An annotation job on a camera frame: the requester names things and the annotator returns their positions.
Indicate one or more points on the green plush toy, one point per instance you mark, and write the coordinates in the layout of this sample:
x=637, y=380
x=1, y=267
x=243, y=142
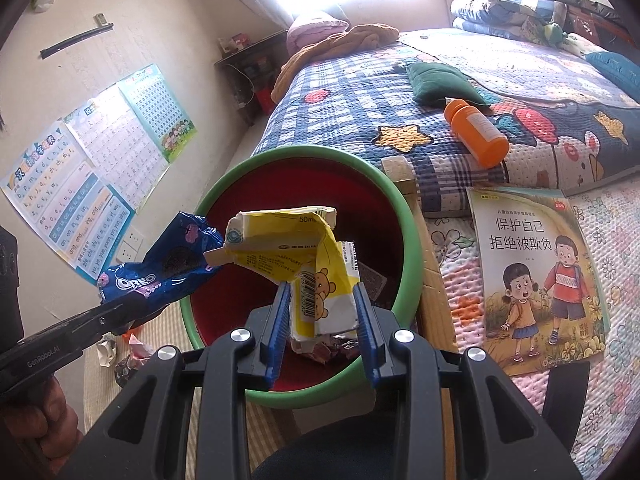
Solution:
x=555, y=32

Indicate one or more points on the green cushion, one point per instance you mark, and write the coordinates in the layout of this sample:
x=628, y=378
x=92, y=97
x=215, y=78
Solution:
x=440, y=82

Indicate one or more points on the bed with patterned quilt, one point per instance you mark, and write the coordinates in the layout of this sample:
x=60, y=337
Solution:
x=350, y=110

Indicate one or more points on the red bucket with green rim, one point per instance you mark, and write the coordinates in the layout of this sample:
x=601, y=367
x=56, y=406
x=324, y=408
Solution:
x=225, y=210

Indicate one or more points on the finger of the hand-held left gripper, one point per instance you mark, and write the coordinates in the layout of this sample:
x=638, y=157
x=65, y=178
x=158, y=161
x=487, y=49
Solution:
x=105, y=321

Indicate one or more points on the red box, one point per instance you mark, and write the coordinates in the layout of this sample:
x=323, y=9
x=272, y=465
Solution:
x=263, y=100

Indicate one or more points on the dark metal shelf desk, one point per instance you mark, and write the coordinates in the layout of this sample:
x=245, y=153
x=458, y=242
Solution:
x=250, y=60

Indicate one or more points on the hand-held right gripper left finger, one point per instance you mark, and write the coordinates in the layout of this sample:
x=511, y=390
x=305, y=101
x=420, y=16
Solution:
x=280, y=325

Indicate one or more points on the dark bed headboard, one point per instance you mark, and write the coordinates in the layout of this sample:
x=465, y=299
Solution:
x=590, y=15

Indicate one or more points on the children's picture book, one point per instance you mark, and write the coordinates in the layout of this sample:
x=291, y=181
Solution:
x=540, y=260

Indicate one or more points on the striped alphabet wall poster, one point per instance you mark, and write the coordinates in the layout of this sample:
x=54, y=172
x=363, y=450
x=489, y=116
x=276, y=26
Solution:
x=65, y=200

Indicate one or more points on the blue cookie wrapper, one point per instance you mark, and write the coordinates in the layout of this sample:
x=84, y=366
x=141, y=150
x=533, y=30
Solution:
x=165, y=260

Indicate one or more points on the blue pillow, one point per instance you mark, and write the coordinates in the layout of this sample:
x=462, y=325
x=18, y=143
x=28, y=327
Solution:
x=615, y=70

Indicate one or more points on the black panel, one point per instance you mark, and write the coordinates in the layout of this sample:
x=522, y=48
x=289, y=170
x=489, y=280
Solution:
x=567, y=400

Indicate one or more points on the pink folded duvet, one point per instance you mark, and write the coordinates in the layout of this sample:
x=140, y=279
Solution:
x=312, y=30

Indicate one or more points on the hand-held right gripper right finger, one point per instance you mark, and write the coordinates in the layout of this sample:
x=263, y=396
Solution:
x=365, y=330

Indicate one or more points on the folded blue cartoon bedding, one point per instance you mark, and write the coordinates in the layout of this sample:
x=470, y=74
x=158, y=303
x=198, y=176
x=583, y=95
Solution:
x=500, y=15

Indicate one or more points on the dark silver foil wrapper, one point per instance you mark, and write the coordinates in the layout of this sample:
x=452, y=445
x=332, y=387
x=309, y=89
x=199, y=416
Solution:
x=127, y=372

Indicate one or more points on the black wall rail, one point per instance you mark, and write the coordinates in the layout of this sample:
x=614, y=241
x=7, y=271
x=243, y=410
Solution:
x=75, y=39

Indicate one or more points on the silver crumpled wrapper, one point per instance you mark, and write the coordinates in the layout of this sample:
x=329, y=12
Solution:
x=106, y=352

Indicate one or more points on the white chart wall poster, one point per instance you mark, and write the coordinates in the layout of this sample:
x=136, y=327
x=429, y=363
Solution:
x=115, y=145

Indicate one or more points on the mustard brown blanket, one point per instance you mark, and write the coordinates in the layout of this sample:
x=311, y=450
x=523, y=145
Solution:
x=360, y=35

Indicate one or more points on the person's left hand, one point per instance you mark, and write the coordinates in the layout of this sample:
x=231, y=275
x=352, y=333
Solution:
x=50, y=410

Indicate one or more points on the white wall socket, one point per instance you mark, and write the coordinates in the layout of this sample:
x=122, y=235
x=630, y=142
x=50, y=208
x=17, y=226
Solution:
x=127, y=252
x=138, y=238

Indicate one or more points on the yellow carton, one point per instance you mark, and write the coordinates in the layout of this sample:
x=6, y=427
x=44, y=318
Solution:
x=280, y=240

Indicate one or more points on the pink white crumpled wrapper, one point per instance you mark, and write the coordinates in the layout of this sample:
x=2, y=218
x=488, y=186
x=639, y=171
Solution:
x=140, y=347

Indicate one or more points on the orange bottle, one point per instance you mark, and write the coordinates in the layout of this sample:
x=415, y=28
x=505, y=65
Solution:
x=480, y=135

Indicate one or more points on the green blue wall poster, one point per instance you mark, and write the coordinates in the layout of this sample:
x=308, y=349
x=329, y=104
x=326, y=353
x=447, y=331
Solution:
x=160, y=110

